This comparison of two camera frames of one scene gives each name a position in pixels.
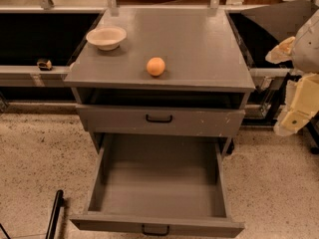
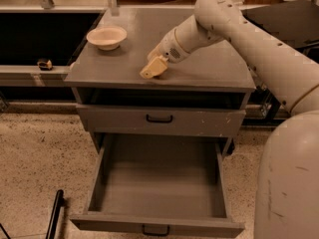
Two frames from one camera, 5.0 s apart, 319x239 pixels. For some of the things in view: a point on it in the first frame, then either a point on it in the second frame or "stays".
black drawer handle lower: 156,234 stays
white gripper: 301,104 -> 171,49
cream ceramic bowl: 107,38 stays
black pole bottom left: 59,201 stays
